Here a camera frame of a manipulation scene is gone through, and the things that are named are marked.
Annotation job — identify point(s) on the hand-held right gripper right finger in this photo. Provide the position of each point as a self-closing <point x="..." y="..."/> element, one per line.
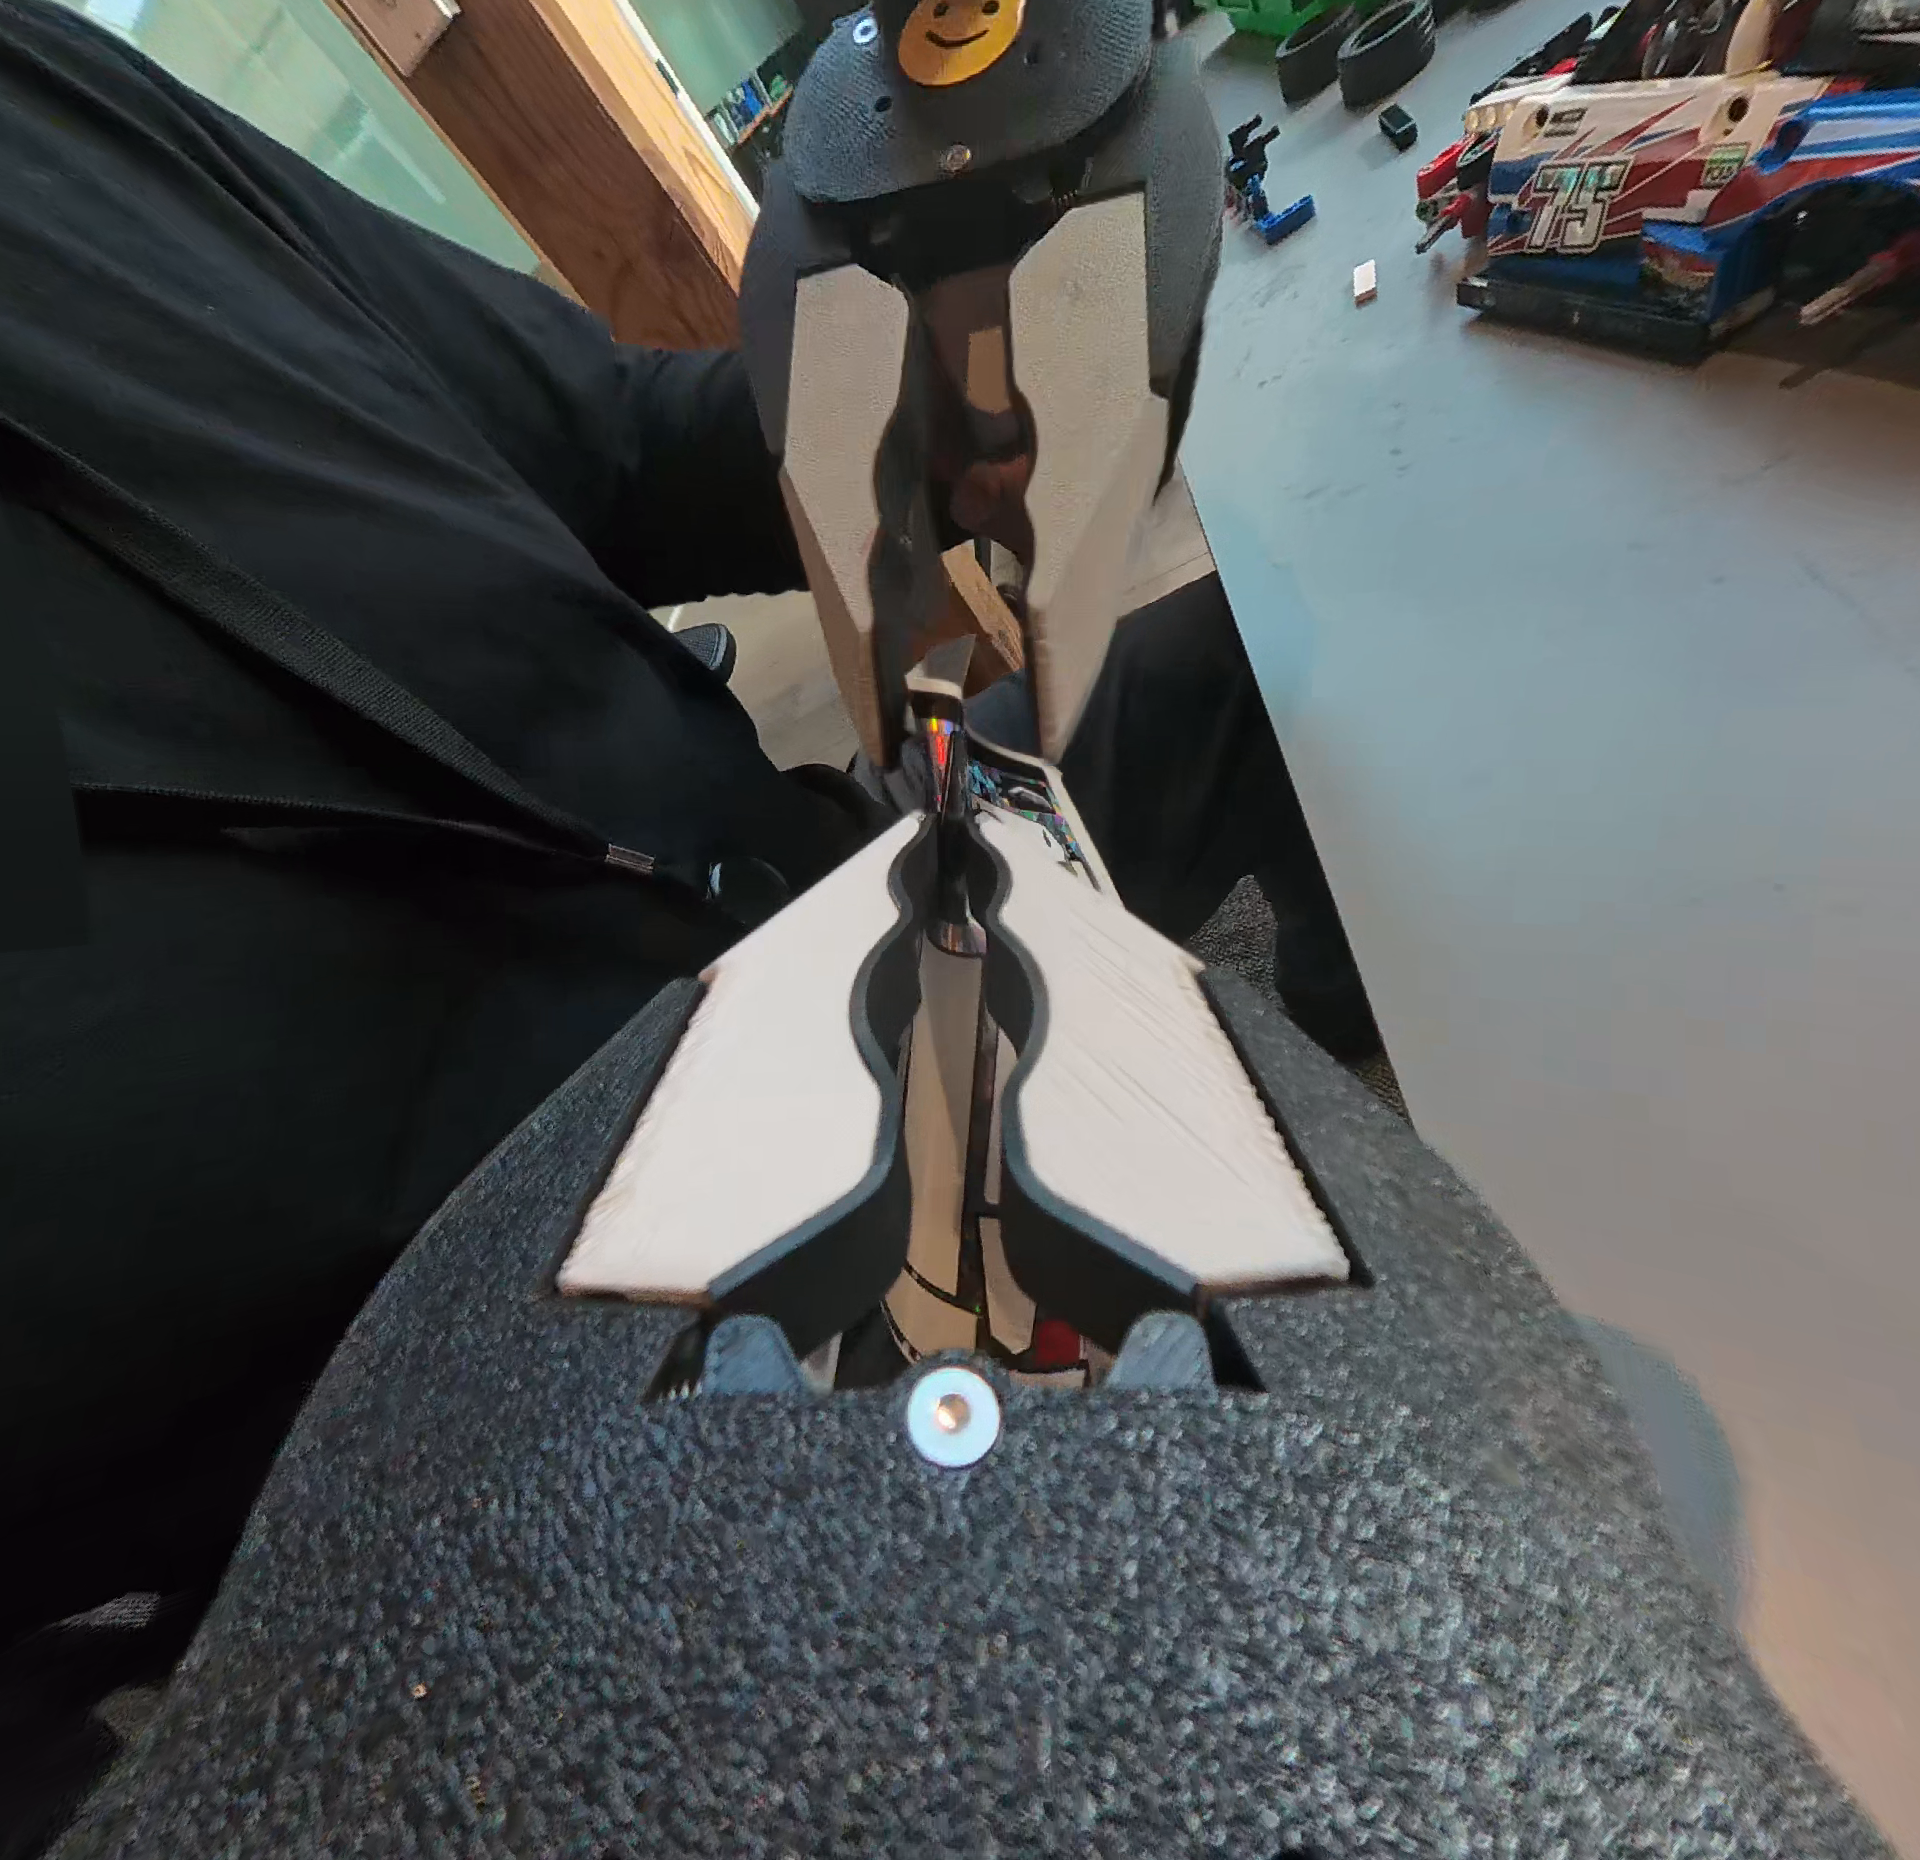
<point x="1156" y="1141"/>

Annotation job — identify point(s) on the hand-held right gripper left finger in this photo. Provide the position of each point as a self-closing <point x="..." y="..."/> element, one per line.
<point x="737" y="1110"/>

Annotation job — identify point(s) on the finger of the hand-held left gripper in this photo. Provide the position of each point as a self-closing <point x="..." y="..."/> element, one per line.
<point x="835" y="407"/>
<point x="1089" y="392"/>

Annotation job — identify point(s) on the holographic sticker sheet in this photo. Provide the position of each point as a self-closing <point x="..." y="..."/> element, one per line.
<point x="946" y="1141"/>

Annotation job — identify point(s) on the black beam brick assembly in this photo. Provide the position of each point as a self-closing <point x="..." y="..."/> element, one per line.
<point x="1273" y="195"/>

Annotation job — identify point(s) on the black straight beam piece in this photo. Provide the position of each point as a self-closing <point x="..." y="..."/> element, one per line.
<point x="1399" y="127"/>

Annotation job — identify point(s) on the person's left forearm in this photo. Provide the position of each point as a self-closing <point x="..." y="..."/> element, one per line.
<point x="674" y="467"/>

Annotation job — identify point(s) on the person's left hand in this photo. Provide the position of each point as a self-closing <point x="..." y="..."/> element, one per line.
<point x="987" y="480"/>

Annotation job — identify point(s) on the wooden box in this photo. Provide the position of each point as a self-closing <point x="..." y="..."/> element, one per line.
<point x="600" y="137"/>

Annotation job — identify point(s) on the person's black-clothed body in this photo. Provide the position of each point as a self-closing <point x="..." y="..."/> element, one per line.
<point x="302" y="989"/>

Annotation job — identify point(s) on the toy brick race car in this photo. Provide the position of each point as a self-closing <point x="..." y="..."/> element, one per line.
<point x="1681" y="167"/>

